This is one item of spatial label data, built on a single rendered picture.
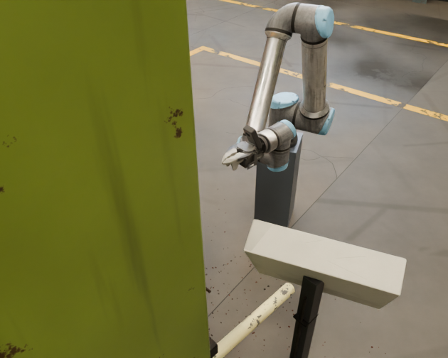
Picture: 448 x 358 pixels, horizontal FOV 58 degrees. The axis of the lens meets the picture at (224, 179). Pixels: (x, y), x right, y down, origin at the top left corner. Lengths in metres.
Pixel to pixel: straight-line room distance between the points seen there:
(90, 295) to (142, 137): 0.28
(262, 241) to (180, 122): 0.41
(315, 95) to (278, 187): 0.67
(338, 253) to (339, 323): 1.36
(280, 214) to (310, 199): 0.40
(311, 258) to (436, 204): 2.25
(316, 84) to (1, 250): 1.61
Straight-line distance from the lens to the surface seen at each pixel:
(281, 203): 2.49
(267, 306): 1.48
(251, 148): 1.53
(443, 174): 3.43
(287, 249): 0.93
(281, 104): 2.16
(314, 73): 1.90
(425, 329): 2.39
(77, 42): 0.50
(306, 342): 1.21
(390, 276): 0.93
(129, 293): 0.77
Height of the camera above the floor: 1.86
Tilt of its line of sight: 38 degrees down
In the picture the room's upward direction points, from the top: 1 degrees counter-clockwise
